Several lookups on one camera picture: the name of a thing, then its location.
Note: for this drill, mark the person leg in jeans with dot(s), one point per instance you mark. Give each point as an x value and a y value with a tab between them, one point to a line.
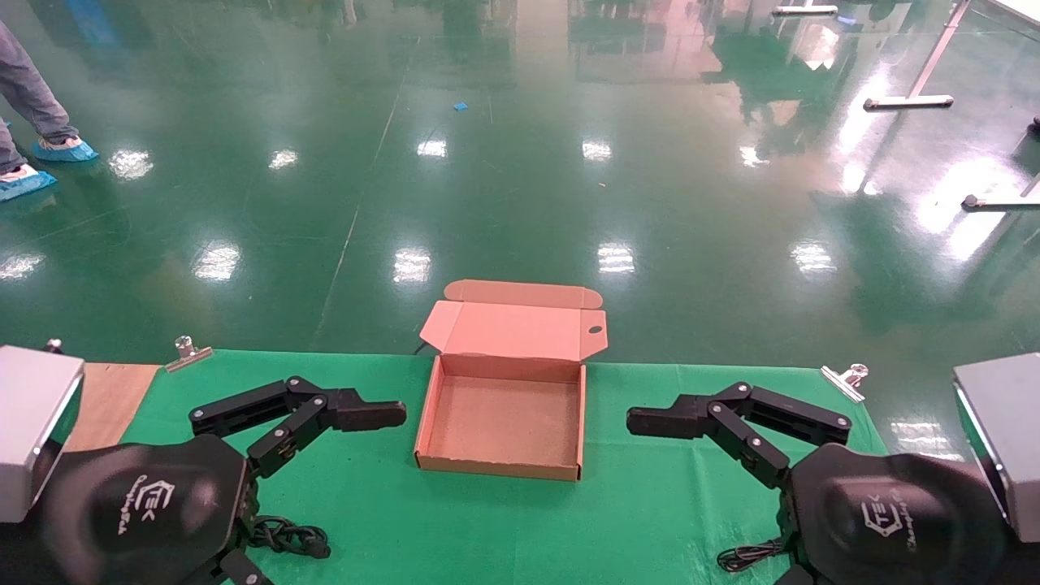
28	89
6	150

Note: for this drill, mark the white table leg with post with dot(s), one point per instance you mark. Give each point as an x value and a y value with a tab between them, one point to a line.
910	101

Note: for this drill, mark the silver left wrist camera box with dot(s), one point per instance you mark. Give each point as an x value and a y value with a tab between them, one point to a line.
28	431

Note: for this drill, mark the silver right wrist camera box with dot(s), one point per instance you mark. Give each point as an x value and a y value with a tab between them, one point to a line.
1007	439

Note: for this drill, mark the blue shoe cover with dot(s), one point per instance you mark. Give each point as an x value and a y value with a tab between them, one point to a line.
24	184
65	151

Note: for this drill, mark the white table top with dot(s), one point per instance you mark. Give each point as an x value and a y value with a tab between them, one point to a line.
1024	10

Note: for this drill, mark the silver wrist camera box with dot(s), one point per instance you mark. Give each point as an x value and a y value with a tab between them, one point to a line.
28	431
1007	439

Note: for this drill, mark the white metal table foot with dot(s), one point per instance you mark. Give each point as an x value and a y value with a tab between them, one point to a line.
999	202
804	10

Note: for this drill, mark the green table cloth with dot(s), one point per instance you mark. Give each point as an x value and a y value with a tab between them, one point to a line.
650	496

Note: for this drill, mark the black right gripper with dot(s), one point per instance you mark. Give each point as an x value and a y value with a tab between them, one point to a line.
894	520

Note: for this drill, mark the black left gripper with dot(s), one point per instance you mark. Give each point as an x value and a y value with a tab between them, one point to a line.
138	512

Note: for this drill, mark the brown cardboard box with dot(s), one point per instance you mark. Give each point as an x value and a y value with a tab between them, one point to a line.
504	414

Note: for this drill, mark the silver binder clip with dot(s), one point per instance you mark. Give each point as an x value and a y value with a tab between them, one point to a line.
843	382
188	356

